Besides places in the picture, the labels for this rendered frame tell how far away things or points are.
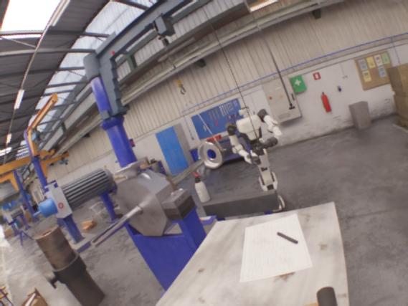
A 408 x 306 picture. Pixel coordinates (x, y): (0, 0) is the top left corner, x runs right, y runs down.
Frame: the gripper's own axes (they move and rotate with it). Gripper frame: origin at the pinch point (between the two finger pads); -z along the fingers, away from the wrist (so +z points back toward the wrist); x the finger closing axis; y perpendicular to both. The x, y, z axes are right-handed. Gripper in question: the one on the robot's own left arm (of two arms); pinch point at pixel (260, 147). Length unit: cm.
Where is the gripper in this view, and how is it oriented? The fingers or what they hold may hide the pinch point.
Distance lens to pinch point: 194.7
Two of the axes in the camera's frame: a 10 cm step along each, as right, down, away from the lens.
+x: -2.5, -0.4, 9.7
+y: -3.6, -9.2, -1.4
